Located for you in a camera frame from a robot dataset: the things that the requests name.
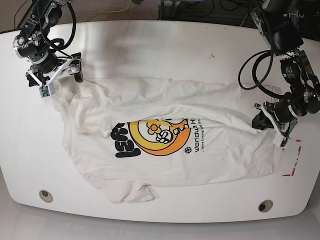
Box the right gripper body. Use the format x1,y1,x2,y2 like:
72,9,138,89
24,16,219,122
29,52,82,85

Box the black cable on floor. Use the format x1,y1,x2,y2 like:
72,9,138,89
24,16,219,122
13,0,33,29

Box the red tape rectangle marking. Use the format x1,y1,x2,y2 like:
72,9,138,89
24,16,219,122
279,139,303,177

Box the table cable grommet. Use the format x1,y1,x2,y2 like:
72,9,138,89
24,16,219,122
258,199,274,213
39,190,53,203

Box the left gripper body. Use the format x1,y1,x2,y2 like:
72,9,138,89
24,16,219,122
254,100,299,137

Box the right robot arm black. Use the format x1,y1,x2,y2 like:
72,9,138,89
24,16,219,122
13,0,83,87

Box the white t-shirt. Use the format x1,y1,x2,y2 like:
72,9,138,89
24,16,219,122
53,77,276,203

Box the left table cable grommet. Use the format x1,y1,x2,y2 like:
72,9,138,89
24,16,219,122
39,190,53,203

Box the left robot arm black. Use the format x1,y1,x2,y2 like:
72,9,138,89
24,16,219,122
240,0,320,147

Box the right table cable grommet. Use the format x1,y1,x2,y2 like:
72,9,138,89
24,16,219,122
258,199,274,213

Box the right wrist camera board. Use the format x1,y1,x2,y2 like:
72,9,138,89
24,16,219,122
39,83,56,98

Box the yellow cable on floor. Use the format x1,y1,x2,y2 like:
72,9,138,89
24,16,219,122
83,0,133,23

